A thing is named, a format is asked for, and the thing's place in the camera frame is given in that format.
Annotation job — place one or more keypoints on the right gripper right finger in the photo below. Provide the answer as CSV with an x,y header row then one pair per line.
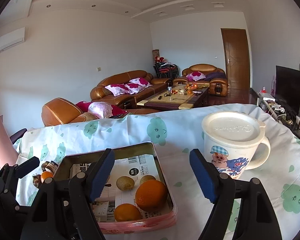
x,y
219,189

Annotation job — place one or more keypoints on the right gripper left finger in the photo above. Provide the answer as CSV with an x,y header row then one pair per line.
x,y
84,189

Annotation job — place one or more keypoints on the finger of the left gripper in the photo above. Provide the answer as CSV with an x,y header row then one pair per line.
x,y
27,166

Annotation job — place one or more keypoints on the dark mangosteen front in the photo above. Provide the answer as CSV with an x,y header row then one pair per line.
x,y
37,181

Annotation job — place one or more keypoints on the orange fruit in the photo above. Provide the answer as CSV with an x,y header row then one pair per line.
x,y
45,175
127,212

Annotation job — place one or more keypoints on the striped purple cut fruit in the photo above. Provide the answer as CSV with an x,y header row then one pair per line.
x,y
49,166

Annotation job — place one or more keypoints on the orange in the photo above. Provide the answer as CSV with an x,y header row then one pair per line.
x,y
151,196

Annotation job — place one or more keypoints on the pink plastic pitcher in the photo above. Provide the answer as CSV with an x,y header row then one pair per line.
x,y
8,155

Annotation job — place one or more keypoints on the yellow-green kiwi fruit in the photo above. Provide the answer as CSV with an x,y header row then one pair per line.
x,y
125,183

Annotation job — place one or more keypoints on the white cartoon pig mug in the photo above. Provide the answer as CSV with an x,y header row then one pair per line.
x,y
234,142

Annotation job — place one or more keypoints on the pink biscuit tin box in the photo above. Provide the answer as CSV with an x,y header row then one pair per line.
x,y
133,165

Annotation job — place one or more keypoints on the brown leather armchair near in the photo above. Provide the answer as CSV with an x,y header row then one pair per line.
x,y
60,111

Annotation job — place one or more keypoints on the brown leather armchair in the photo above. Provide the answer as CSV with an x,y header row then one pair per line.
x,y
60,111
216,80

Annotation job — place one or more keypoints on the light pink cushion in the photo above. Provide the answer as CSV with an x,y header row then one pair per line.
x,y
101,109

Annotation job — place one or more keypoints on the long brown leather sofa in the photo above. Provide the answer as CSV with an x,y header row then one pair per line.
x,y
125,101

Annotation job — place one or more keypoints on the wooden coffee table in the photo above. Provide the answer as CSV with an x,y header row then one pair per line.
x,y
177,98

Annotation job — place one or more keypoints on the pink floral pillow left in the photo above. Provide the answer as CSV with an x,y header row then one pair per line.
x,y
118,89

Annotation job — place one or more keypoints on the pink floral pillow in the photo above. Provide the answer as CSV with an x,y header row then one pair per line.
x,y
118,89
138,82

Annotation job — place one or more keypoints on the pink floral pillow right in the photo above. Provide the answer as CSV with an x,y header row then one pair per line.
x,y
138,82

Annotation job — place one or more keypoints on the brown leather armchair far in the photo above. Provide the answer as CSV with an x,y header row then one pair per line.
x,y
216,80

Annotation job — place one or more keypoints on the pink pillow on armchair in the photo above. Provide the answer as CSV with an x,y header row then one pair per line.
x,y
195,76

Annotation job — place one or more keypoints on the black television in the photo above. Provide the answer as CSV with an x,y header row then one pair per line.
x,y
287,90

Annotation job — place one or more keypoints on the white air conditioner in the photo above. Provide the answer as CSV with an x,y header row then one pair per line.
x,y
12,39

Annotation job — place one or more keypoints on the stacked dark chairs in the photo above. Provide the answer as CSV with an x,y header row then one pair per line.
x,y
166,70

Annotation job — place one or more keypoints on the brown wooden door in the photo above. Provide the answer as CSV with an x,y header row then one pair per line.
x,y
237,59

